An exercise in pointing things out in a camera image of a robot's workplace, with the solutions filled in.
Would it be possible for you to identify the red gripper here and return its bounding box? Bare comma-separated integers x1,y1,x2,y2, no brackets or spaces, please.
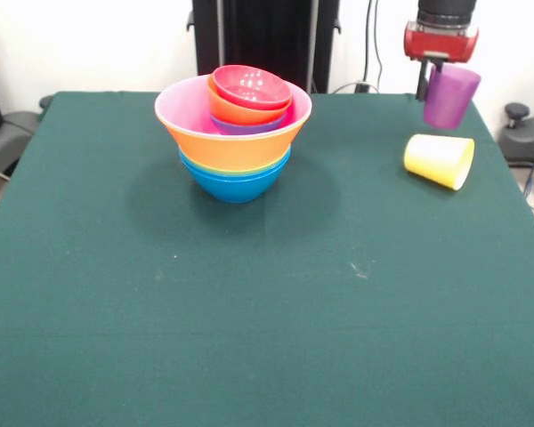
403,20,481,101

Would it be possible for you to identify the purple cup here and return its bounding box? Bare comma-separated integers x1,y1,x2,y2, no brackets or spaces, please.
422,65,482,131

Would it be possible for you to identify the yellow cup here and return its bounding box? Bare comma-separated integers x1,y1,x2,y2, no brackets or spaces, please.
403,133,476,192

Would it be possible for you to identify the small crimson bowl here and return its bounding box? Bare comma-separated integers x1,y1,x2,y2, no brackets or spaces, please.
211,64,293,111

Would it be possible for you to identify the small dark blue bowl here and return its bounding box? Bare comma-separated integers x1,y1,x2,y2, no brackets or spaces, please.
208,110,288,136

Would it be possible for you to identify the small red-orange bowl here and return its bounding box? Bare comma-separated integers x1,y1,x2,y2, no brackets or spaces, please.
206,73,294,126

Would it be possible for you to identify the large orange bowl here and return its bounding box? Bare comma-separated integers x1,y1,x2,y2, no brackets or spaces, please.
163,117,307,171

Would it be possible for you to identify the large pink bowl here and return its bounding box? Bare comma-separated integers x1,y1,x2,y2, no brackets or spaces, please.
154,74,313,141

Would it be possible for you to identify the grey base with black knob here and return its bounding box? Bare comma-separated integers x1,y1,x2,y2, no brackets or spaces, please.
0,95,54,179
498,102,534,168

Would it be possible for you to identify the dark green table cloth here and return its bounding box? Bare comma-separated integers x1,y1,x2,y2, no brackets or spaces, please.
0,91,534,427

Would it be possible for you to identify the black wall cable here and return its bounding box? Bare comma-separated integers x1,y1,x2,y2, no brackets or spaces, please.
363,0,384,85

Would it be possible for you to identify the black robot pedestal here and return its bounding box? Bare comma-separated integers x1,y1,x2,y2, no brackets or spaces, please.
186,0,344,94

